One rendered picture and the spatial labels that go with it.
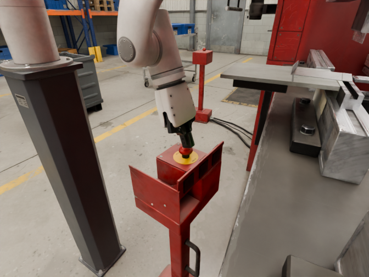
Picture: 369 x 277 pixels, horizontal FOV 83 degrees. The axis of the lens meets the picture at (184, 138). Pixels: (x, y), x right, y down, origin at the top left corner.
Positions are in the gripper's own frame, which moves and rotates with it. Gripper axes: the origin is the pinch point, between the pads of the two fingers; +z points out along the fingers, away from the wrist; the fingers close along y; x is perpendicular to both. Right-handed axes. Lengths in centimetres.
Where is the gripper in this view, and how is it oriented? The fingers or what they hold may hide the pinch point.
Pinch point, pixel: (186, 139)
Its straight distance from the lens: 57.2
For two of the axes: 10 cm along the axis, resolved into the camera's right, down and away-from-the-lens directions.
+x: 7.6, -0.1, -6.5
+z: 2.7, 9.1, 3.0
